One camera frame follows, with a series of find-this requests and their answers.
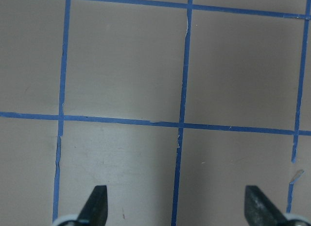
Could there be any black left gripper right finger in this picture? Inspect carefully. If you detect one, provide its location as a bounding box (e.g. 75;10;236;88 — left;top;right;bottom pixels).
244;185;288;226

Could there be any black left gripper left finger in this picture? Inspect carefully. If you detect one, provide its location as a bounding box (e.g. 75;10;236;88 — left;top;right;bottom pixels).
76;185;108;226

